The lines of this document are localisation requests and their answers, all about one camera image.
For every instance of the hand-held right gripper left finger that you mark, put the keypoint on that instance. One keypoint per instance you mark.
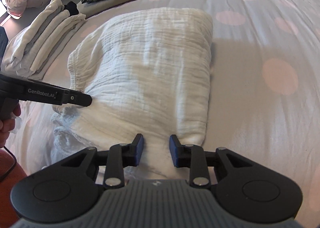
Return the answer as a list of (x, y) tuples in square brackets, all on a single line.
[(139, 150)]

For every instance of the white muslin pants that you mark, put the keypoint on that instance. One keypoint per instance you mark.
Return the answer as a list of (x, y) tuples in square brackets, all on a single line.
[(150, 68)]

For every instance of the stack of white folded clothes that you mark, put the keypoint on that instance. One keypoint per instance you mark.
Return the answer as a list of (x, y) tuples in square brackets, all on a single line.
[(37, 40)]

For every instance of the person's left hand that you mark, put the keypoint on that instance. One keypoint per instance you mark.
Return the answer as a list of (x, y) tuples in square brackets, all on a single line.
[(7, 130)]

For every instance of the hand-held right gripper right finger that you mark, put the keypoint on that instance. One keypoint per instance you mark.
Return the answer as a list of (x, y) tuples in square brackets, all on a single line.
[(173, 150)]

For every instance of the dark blue object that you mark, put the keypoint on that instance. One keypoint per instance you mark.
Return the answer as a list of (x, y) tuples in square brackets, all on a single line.
[(2, 40)]

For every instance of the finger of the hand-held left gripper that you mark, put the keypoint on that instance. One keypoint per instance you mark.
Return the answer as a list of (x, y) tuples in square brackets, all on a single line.
[(75, 98)]

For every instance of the black folded cloth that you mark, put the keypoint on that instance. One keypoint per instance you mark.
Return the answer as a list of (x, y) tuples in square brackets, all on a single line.
[(71, 8)]

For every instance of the person's red clothing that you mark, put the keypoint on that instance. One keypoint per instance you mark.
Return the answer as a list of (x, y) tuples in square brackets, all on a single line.
[(7, 193)]

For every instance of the pink dotted bed cover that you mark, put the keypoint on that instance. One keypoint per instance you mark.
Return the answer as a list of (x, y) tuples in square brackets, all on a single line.
[(250, 68)]

